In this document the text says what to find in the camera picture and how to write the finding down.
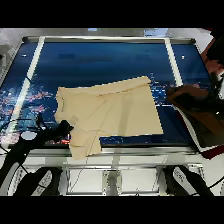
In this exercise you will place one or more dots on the silver frame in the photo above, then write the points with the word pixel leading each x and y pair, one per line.
pixel 113 151

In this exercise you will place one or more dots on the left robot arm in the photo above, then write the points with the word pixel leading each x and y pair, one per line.
pixel 20 150

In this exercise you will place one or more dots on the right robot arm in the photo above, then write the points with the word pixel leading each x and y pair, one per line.
pixel 196 181

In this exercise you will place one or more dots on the dark red garment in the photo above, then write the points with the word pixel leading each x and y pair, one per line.
pixel 215 153

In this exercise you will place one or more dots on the cream T-shirt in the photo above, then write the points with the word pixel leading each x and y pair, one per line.
pixel 126 113

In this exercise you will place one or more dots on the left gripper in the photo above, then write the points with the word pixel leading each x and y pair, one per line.
pixel 65 127

